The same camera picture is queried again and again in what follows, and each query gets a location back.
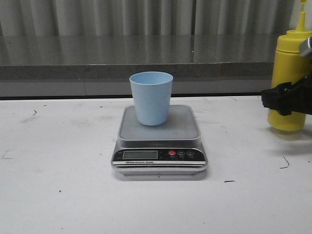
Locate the yellow squeeze bottle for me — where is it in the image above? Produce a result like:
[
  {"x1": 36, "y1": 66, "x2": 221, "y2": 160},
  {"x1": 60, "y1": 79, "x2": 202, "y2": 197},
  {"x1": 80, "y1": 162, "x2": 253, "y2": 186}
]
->
[{"x1": 268, "y1": 0, "x2": 312, "y2": 132}]

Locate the light blue plastic cup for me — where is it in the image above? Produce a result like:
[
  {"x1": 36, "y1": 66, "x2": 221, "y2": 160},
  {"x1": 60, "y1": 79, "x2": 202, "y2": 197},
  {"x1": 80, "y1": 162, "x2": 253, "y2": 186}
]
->
[{"x1": 129, "y1": 71, "x2": 174, "y2": 126}]

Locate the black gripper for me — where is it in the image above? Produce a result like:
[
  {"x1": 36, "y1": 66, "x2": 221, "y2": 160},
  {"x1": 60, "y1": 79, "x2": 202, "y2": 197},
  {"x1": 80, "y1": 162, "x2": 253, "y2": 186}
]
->
[{"x1": 260, "y1": 75, "x2": 312, "y2": 116}]

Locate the silver digital kitchen scale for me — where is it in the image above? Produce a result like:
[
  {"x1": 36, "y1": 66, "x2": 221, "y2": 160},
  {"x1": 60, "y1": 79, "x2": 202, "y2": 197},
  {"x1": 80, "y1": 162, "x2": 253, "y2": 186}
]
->
[{"x1": 111, "y1": 105, "x2": 208, "y2": 175}]

